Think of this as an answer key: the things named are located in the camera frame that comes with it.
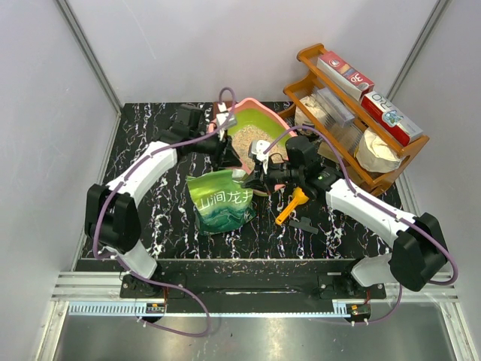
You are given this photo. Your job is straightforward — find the brown rectangular block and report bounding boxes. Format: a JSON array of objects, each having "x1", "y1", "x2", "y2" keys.
[{"x1": 213, "y1": 101, "x2": 231, "y2": 112}]

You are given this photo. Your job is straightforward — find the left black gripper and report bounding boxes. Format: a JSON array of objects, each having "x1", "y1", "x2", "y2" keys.
[{"x1": 190, "y1": 126, "x2": 243, "y2": 169}]

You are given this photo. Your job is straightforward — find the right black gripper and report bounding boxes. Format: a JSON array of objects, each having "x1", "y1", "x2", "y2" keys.
[{"x1": 241, "y1": 156, "x2": 304, "y2": 196}]

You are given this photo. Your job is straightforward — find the black bag clip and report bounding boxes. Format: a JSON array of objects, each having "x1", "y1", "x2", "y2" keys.
[{"x1": 289, "y1": 217, "x2": 319, "y2": 235}]

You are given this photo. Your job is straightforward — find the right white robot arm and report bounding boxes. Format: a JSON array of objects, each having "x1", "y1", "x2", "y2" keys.
[{"x1": 244, "y1": 136, "x2": 449, "y2": 298}]

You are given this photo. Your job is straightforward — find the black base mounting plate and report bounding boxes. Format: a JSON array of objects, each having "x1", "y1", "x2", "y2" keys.
[{"x1": 119, "y1": 259, "x2": 387, "y2": 302}]

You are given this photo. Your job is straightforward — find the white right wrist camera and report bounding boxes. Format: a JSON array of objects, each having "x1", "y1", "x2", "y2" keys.
[{"x1": 248, "y1": 140, "x2": 271, "y2": 165}]

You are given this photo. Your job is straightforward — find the beige paper bag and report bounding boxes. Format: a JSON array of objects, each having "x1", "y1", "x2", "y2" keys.
[{"x1": 355, "y1": 128, "x2": 402, "y2": 173}]

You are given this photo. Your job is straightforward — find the red white box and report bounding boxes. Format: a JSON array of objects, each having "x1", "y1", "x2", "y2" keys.
[
  {"x1": 361, "y1": 90, "x2": 424, "y2": 146},
  {"x1": 316, "y1": 51, "x2": 374, "y2": 101}
]

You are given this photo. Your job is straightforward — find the purple cable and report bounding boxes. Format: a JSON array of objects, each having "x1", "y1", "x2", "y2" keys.
[
  {"x1": 92, "y1": 86, "x2": 238, "y2": 338},
  {"x1": 262, "y1": 125, "x2": 460, "y2": 326}
]

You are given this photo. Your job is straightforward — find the wooden two-tier shelf rack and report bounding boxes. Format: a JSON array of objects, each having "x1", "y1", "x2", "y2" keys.
[{"x1": 279, "y1": 44, "x2": 429, "y2": 196}]

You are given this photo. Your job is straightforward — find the clear plastic box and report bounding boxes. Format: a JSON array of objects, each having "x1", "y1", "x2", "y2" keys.
[{"x1": 315, "y1": 87, "x2": 355, "y2": 128}]

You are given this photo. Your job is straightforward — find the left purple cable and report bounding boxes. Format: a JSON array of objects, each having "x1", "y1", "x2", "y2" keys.
[{"x1": 92, "y1": 86, "x2": 238, "y2": 338}]

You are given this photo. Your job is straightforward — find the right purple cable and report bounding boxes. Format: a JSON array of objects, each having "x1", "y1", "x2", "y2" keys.
[{"x1": 262, "y1": 125, "x2": 460, "y2": 326}]

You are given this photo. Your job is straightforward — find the red white box upper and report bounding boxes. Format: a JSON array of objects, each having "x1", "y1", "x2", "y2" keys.
[{"x1": 316, "y1": 51, "x2": 374, "y2": 101}]

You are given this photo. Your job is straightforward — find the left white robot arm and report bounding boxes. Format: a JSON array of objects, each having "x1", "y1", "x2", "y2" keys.
[{"x1": 84, "y1": 102, "x2": 241, "y2": 297}]

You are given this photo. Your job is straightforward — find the green cat litter bag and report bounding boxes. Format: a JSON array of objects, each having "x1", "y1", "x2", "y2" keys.
[{"x1": 186, "y1": 168, "x2": 256, "y2": 235}]

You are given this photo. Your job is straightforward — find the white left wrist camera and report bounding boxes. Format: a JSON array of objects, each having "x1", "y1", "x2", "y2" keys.
[{"x1": 214, "y1": 108, "x2": 237, "y2": 140}]

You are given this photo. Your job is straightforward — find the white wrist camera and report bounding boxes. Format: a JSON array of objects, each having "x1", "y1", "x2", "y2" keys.
[
  {"x1": 248, "y1": 140, "x2": 271, "y2": 165},
  {"x1": 214, "y1": 108, "x2": 237, "y2": 140}
]

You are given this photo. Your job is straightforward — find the yellow plastic litter scoop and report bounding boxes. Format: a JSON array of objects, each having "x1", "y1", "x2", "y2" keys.
[{"x1": 275, "y1": 187, "x2": 309, "y2": 226}]

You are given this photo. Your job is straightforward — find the pink green litter box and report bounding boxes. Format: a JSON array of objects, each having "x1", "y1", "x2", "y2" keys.
[{"x1": 228, "y1": 98, "x2": 297, "y2": 174}]

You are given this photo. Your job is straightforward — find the red white box lower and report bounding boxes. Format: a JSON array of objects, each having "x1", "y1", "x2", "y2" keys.
[{"x1": 361, "y1": 90, "x2": 424, "y2": 146}]

